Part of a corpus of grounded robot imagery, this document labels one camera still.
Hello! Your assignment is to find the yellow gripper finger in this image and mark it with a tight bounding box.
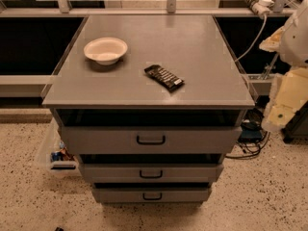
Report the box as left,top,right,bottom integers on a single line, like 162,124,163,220
259,27,284,53

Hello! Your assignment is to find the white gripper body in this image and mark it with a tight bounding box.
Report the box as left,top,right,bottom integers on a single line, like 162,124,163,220
262,67,308,132

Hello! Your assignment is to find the grey bottom drawer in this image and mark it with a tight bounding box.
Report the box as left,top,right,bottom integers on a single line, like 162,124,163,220
92,182,212,203

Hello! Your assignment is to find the grey drawer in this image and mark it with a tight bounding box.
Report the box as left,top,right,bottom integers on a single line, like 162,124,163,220
55,109,244,155
80,154,223,183
92,182,212,203

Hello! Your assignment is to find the grey drawer cabinet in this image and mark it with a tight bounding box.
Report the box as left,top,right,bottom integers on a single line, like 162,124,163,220
41,14,256,205

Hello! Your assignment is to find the grey middle drawer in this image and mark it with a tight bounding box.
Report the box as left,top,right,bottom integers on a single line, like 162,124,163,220
80,154,223,183

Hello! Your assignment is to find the grey top drawer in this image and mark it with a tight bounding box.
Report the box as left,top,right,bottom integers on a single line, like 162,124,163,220
55,109,244,155

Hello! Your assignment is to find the diagonal metal rod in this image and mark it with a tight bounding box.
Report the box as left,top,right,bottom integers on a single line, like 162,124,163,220
260,53,279,80

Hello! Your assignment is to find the white power strip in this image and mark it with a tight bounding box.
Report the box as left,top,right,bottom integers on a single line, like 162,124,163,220
244,0,272,17

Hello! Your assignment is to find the dark grey side cabinet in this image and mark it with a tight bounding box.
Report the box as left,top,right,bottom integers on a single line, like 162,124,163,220
282,102,308,143

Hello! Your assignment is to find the blue electronic box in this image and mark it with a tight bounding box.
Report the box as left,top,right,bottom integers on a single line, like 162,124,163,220
239,130,263,141

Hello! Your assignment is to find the black snack bar wrapper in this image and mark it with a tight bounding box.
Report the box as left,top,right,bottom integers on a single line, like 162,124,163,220
144,64,185,92

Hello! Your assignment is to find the white paper bowl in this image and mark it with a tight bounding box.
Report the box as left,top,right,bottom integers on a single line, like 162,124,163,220
84,38,128,65

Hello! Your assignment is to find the clear plastic storage box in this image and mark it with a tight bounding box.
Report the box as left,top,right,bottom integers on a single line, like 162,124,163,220
35,119,80,178

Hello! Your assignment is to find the small black floor object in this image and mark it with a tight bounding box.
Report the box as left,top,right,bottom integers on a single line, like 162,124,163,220
55,227,64,231

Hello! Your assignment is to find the white power cable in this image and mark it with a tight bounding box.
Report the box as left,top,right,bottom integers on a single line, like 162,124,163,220
234,13,269,64

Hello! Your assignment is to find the black cable bundle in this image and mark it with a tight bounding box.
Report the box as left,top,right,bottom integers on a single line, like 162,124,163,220
225,108,272,161

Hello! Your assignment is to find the grey metal rail frame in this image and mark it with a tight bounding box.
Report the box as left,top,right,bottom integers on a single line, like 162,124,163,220
0,0,303,98

